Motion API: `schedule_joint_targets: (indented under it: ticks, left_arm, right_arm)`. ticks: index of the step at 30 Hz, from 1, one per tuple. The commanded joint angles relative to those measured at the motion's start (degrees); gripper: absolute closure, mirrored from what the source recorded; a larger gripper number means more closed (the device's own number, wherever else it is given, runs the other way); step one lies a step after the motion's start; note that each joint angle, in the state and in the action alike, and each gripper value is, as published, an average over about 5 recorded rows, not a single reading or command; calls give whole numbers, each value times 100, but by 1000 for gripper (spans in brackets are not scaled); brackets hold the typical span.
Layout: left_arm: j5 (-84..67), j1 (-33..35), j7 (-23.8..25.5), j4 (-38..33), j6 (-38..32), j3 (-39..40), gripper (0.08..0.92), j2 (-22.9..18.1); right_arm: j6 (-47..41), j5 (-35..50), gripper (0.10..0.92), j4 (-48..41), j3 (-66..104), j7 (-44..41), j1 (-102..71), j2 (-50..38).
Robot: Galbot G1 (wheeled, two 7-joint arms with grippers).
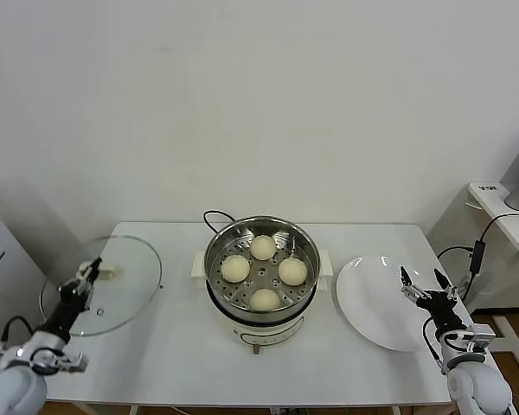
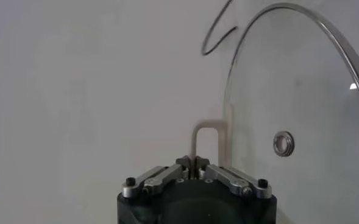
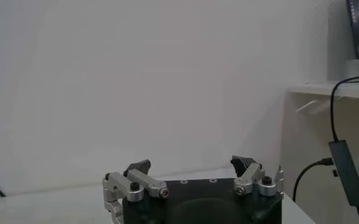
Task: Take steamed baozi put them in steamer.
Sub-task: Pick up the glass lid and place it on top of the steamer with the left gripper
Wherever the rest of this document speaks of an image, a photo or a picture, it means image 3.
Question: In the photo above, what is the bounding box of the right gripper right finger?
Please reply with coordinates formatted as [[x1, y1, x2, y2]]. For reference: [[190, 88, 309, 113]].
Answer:
[[230, 155, 285, 197]]

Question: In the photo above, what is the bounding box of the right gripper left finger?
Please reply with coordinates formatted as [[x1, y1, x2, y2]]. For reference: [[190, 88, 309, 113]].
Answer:
[[102, 159, 170, 224]]

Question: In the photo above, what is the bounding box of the white side desk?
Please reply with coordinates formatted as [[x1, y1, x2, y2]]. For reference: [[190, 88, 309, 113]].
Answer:
[[281, 79, 359, 224]]

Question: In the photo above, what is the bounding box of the black cable with adapter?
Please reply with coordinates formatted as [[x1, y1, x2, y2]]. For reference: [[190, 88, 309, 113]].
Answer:
[[292, 74, 359, 224]]

